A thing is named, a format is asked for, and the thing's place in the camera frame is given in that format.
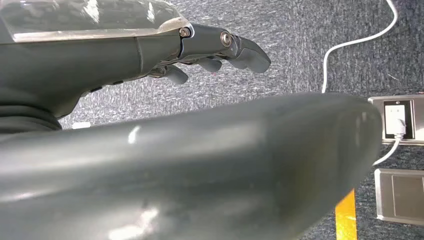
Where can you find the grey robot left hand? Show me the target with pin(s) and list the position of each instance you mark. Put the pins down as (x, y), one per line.
(198, 172)

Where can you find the small white floor scrap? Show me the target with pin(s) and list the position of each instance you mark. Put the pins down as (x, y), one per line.
(81, 125)

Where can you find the yellow floor tape strip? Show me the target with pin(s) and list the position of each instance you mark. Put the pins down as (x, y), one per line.
(346, 218)

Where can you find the ribbed grey left arm sleeve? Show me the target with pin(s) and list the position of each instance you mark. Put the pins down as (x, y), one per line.
(20, 119)

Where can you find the closed silver floor socket cover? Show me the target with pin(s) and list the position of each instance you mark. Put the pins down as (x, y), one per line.
(397, 198)

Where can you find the silver floor socket box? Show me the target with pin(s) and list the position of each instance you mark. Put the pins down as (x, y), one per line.
(418, 116)

